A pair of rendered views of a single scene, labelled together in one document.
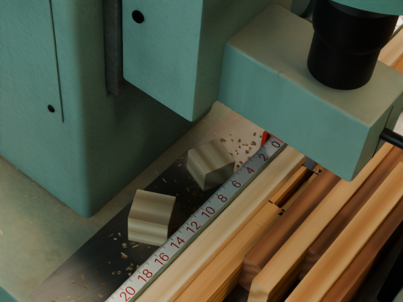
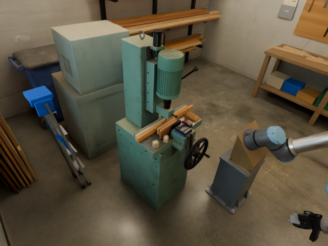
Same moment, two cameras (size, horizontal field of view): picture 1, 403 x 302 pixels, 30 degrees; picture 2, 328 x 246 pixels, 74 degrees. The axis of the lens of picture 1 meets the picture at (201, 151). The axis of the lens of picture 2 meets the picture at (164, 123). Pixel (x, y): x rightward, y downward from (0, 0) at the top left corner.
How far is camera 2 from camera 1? 116 cm
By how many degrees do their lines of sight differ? 13
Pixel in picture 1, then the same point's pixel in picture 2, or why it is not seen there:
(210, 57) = (154, 106)
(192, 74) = (152, 107)
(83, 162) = (141, 119)
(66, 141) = (139, 116)
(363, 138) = (168, 113)
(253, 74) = (158, 108)
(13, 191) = (133, 125)
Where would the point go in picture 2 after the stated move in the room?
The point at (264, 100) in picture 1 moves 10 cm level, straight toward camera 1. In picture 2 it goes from (159, 111) to (155, 118)
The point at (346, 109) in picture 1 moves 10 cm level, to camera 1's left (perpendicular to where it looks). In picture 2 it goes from (166, 111) to (153, 109)
